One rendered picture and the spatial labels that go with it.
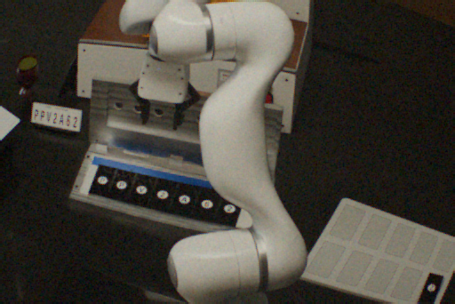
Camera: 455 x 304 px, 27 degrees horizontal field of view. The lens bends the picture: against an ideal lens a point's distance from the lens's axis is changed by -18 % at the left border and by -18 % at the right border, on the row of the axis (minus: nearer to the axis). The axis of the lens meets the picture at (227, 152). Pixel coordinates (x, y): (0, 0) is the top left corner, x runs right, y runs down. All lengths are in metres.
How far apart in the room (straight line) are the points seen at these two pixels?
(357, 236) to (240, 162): 0.75
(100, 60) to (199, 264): 0.99
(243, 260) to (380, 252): 0.68
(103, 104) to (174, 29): 0.84
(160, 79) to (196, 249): 0.54
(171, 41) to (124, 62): 0.95
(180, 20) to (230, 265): 0.40
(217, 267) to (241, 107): 0.26
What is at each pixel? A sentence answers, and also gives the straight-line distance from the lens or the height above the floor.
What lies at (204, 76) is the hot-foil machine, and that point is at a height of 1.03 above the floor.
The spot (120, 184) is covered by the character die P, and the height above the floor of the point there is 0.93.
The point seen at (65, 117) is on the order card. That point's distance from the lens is 2.62.
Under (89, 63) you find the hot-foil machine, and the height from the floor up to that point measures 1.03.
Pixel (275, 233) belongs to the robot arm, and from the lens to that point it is 1.76.
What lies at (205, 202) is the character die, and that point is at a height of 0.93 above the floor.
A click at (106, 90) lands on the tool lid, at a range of 2.45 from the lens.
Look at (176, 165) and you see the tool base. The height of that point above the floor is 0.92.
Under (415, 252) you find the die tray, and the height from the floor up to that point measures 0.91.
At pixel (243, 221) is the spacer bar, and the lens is 2.38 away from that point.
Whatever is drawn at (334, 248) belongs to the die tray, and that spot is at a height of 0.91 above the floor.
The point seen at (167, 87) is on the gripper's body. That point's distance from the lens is 2.20.
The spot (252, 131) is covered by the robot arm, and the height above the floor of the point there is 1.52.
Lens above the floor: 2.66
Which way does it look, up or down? 43 degrees down
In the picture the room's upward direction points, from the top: 4 degrees clockwise
